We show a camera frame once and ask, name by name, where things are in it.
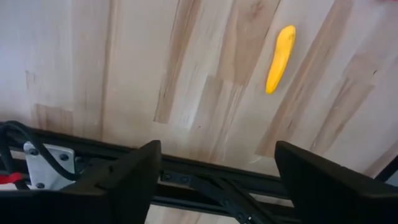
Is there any red tape strip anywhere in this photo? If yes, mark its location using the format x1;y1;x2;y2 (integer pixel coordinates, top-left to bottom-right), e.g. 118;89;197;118
0;172;24;185

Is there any thin black cable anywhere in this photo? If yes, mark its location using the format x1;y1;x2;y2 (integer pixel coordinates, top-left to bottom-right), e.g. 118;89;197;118
0;120;82;191

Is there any silver metal bracket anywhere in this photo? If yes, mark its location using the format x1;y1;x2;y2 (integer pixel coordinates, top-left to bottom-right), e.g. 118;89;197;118
23;141;77;190

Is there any yellow toy banana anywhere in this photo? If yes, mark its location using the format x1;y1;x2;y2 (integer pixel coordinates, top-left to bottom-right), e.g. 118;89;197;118
265;24;297;96

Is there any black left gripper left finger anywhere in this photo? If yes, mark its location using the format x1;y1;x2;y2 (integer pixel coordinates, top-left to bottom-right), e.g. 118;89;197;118
0;139;162;224

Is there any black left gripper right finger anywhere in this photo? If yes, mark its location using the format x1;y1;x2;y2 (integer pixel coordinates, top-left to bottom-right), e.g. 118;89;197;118
274;140;398;224

